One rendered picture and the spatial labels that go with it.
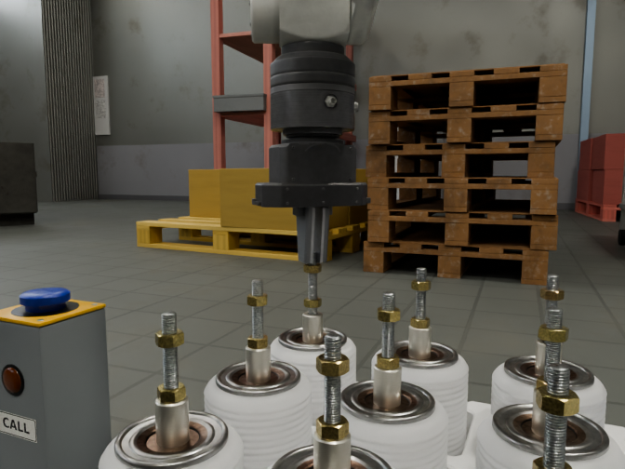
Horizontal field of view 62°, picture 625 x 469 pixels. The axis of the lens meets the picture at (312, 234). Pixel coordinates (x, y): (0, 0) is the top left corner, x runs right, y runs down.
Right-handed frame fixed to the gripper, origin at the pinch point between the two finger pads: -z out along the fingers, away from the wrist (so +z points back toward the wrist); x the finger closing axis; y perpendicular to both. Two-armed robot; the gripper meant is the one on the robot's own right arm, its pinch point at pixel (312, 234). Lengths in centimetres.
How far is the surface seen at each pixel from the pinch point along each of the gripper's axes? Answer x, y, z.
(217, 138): -85, -402, 38
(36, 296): 26.3, 2.0, -3.9
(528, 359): -16.4, 14.7, -11.4
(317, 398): 1.3, 4.4, -16.4
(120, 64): -39, -876, 184
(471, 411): -14.7, 8.9, -18.9
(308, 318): 0.8, 0.7, -9.0
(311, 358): 1.9, 4.1, -12.2
